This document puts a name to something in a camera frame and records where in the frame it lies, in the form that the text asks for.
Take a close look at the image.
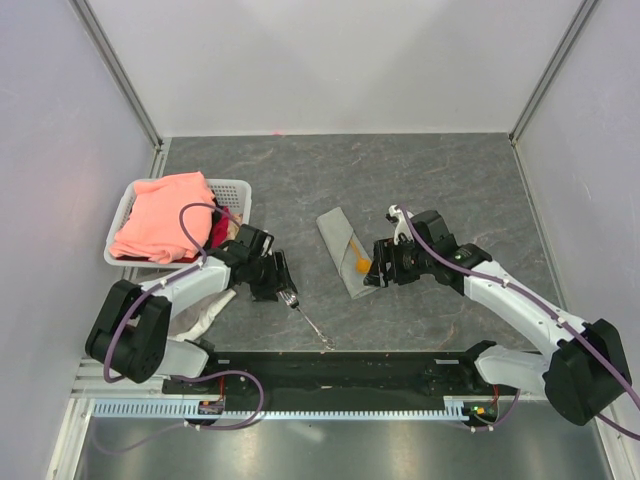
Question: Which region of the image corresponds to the clear-handled metal fork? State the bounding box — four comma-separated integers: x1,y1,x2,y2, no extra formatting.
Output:
279,290,336,351

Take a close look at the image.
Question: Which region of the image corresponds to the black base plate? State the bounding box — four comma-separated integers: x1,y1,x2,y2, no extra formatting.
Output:
162,349,519,399

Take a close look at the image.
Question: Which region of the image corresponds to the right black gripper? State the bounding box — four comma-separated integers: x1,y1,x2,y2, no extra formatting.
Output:
363,236,433,288

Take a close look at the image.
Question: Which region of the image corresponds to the white plastic basket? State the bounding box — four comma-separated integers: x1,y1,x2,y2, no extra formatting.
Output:
103,178,252,269

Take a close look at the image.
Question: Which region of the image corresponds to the dark red cloth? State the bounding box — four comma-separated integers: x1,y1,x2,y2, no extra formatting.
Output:
179,202,242,259

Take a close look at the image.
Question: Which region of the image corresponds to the beige patterned cloth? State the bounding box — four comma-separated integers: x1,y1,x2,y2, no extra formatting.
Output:
226,214,243,240

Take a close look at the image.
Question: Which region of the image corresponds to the left aluminium frame post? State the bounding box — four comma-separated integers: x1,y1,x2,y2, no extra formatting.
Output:
69,0,164,151

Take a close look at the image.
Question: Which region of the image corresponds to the blue-grey cable duct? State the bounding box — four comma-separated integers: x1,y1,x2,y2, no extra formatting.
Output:
91,397,472,421

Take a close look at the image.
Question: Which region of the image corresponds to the grey cloth napkin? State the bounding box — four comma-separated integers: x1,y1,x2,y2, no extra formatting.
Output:
316,207,377,300

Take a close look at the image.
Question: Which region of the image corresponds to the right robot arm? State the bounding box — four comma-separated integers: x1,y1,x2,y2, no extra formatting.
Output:
364,205,639,426

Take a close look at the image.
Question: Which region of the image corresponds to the right aluminium frame post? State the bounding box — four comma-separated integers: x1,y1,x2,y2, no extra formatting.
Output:
508,0,600,147

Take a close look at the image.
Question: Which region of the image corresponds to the grey and white cloth pile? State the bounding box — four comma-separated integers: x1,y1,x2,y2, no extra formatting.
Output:
168,289,237,342

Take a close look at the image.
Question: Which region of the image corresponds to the aluminium frame post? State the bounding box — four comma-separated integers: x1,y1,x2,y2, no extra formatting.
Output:
508,0,600,147
69,0,164,151

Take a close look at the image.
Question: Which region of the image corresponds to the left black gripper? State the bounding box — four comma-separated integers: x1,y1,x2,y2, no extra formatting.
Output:
246,250,297,302

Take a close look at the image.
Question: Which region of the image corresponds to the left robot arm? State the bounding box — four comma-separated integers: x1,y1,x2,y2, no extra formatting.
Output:
85,225,298,393

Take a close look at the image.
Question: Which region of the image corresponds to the orange plastic spoon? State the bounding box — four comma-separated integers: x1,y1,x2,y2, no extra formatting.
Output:
349,238,372,275

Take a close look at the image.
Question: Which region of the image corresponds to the salmon pink folded cloth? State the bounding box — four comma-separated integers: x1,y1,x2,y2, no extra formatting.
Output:
108,172,215,265

